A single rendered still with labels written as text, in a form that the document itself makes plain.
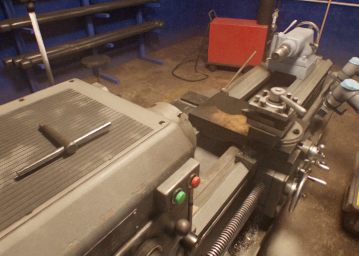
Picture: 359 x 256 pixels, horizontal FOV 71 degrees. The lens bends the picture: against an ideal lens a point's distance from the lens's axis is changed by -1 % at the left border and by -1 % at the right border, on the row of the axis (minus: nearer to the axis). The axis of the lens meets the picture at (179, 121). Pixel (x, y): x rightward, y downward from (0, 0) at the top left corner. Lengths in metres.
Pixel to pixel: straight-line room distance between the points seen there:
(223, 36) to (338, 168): 2.48
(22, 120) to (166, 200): 0.39
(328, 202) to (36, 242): 2.24
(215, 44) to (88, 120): 3.71
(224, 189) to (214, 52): 3.35
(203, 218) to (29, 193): 0.68
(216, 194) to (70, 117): 0.67
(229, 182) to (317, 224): 1.22
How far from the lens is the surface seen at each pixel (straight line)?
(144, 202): 0.53
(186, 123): 0.88
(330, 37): 5.35
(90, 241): 0.48
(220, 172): 1.21
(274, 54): 1.87
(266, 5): 4.14
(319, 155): 1.38
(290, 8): 5.44
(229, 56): 4.26
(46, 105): 0.75
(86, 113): 0.67
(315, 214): 2.33
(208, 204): 1.06
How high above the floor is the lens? 1.67
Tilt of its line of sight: 34 degrees down
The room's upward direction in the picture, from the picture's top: straight up
